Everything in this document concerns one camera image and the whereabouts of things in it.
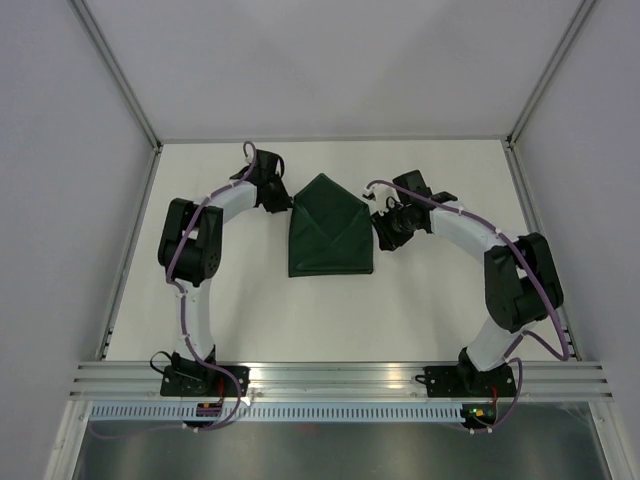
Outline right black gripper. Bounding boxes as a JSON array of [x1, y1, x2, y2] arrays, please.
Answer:
[[369, 201, 419, 252]]

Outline dark green cloth napkin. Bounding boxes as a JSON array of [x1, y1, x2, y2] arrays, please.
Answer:
[[288, 173, 374, 278]]

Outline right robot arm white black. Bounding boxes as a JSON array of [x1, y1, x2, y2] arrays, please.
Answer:
[[363, 170, 570, 398]]

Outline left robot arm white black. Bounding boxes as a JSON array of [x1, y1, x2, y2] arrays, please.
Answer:
[[157, 141, 292, 398]]

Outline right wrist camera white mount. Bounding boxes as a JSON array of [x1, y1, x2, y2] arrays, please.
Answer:
[[362, 184, 400, 216]]

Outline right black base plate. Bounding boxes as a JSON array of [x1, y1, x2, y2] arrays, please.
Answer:
[[416, 364, 517, 398]]

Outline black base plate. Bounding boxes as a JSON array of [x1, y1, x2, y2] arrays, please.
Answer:
[[160, 363, 250, 398], [416, 364, 517, 398]]

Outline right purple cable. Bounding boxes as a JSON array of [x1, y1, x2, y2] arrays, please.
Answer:
[[364, 178, 572, 435]]

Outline left aluminium frame post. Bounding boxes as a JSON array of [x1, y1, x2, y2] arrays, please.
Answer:
[[67, 0, 162, 152]]

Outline aluminium frame post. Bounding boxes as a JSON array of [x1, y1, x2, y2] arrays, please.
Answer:
[[67, 0, 162, 152], [504, 0, 599, 149]]

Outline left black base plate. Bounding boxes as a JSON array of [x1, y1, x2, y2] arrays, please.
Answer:
[[160, 363, 250, 398]]

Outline white slotted cable duct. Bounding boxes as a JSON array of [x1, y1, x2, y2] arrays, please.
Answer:
[[90, 401, 465, 423]]

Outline aluminium front rail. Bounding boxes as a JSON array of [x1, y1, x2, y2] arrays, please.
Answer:
[[68, 361, 613, 403]]

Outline right aluminium frame post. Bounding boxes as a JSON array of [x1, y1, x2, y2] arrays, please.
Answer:
[[504, 0, 599, 149]]

